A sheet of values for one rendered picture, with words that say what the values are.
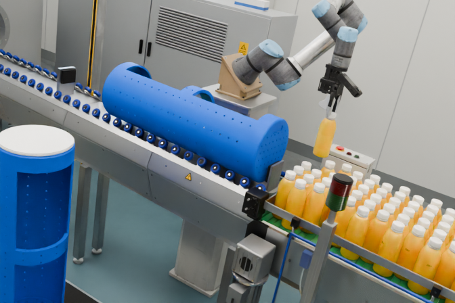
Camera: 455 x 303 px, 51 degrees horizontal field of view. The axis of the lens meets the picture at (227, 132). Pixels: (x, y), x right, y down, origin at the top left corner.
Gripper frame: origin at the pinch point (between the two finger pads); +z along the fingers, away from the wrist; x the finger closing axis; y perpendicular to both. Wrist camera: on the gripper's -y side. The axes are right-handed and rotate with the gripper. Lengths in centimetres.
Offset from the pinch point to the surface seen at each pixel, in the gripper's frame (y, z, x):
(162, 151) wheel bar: 63, 35, 28
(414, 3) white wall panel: 42, -41, -255
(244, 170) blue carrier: 18.9, 25.8, 28.7
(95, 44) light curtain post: 158, 12, -14
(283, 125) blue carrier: 14.7, 7.9, 11.6
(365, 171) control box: -18.6, 20.9, -7.7
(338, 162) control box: -6.1, 21.9, -7.6
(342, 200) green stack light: -29, 8, 55
